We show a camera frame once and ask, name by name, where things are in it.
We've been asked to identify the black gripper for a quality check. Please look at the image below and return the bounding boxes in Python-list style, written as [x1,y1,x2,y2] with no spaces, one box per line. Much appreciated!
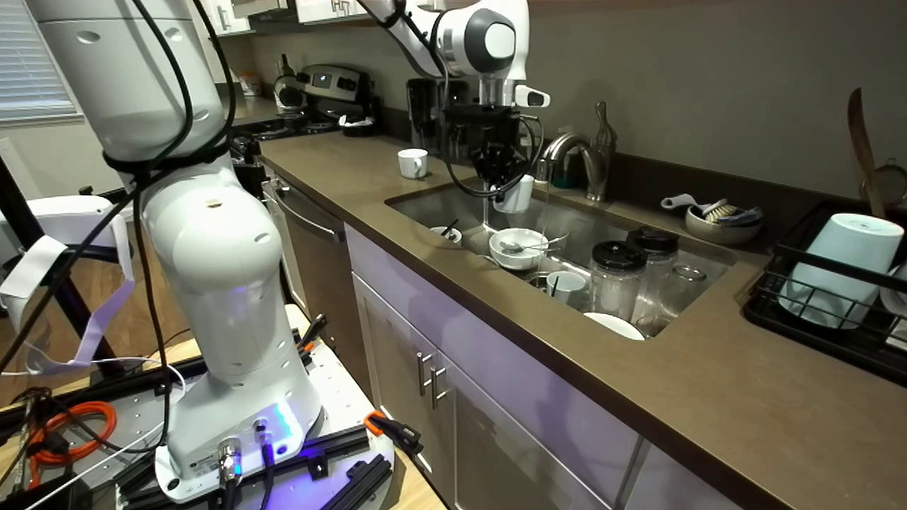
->
[467,121,532,189]

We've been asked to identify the white ceramic mug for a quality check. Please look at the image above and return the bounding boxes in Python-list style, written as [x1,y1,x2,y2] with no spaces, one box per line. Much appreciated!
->
[491,172,539,214]
[395,146,433,180]

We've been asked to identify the small white cup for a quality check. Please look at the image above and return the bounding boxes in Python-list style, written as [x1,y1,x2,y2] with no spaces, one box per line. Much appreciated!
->
[545,265,592,308]

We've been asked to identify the dark tall canister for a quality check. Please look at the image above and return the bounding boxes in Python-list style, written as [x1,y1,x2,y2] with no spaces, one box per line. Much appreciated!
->
[406,80,440,146]
[433,80,474,165]

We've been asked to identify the steel sink basin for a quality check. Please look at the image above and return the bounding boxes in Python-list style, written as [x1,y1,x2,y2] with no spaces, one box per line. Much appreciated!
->
[382,176,748,343]

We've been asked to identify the curved steel faucet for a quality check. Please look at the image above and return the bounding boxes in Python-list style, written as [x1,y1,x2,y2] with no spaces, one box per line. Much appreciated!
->
[539,129,595,192]

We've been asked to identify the small white dish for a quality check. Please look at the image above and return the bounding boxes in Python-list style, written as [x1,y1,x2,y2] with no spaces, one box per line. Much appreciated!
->
[427,220,467,248]

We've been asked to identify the large white bowl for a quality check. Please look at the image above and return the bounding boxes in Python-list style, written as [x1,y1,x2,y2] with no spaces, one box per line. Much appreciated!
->
[485,223,552,274]

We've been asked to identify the clear jar black lid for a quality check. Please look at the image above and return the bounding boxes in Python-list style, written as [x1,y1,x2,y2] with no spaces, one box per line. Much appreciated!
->
[586,237,648,322]
[627,223,681,285]

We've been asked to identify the white dish brush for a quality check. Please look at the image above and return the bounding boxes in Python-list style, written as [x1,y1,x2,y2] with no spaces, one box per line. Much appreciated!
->
[660,189,705,218]

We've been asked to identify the black coffee machine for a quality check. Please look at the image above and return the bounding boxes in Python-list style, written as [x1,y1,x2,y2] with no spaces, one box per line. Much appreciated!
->
[271,60,379,135]

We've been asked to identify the steel dishwasher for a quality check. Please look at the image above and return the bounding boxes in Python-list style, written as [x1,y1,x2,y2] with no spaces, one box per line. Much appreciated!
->
[266,179,372,391]

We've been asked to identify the clear drinking glass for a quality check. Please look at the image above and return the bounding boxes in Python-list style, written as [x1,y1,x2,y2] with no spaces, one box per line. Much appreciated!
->
[664,264,712,308]

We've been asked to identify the small sponge bowl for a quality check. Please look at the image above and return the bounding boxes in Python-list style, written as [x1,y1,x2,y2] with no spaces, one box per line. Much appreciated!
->
[684,199,765,248]

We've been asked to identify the perforated robot table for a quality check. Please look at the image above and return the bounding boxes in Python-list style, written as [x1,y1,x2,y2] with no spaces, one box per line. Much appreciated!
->
[0,308,423,510]

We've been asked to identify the orange black clamp tool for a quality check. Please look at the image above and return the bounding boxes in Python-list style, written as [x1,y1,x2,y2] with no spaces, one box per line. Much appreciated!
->
[364,408,427,462]

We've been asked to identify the black dish rack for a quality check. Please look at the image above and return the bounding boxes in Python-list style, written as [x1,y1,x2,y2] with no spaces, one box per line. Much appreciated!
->
[741,200,907,386]

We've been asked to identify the black aluminium rails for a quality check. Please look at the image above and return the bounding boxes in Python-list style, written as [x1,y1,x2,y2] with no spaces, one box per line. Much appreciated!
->
[123,422,395,510]

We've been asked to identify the wooden spatula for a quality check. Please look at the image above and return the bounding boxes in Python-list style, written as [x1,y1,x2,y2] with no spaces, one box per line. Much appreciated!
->
[844,85,888,214]

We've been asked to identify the black tripod leg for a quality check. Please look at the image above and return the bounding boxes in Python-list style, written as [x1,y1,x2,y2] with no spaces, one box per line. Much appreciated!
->
[0,159,117,380]

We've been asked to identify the window blinds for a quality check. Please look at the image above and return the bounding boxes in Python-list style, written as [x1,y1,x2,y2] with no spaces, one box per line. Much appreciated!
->
[0,0,82,124]

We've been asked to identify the bronze faucet lever handle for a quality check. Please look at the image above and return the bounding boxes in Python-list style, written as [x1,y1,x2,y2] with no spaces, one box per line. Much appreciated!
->
[586,98,617,203]

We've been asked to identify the chrome dishwasher handle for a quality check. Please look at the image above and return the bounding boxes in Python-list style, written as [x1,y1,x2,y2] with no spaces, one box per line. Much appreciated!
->
[274,192,340,244]

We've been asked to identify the steel cabinet door handles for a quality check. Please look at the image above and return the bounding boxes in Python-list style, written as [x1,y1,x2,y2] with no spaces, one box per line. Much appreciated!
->
[415,349,451,408]

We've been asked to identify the black cable bundle on arm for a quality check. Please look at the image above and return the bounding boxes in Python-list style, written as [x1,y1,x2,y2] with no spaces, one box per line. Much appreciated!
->
[96,0,237,447]

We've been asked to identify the lavender strap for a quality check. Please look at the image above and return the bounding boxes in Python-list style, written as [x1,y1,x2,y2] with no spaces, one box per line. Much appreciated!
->
[69,277,138,370]

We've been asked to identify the white strap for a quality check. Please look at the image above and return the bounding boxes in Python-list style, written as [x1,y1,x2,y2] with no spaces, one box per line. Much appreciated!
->
[0,234,72,333]

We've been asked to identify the orange cable coil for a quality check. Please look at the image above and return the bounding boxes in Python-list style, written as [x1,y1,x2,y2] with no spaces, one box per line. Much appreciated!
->
[25,400,123,466]

